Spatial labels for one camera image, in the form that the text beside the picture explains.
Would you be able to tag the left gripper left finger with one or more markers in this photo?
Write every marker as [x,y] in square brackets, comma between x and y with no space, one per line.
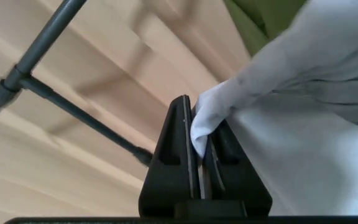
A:
[169,180]

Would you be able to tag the green printed t-shirt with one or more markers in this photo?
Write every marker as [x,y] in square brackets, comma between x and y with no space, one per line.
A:
[253,18]

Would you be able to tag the black clothes rack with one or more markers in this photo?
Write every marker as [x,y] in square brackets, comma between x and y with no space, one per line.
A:
[47,34]

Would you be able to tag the pale grey shorts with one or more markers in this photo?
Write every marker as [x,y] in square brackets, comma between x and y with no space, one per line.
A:
[306,140]

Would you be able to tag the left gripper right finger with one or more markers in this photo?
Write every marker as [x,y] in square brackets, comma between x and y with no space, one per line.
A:
[238,183]

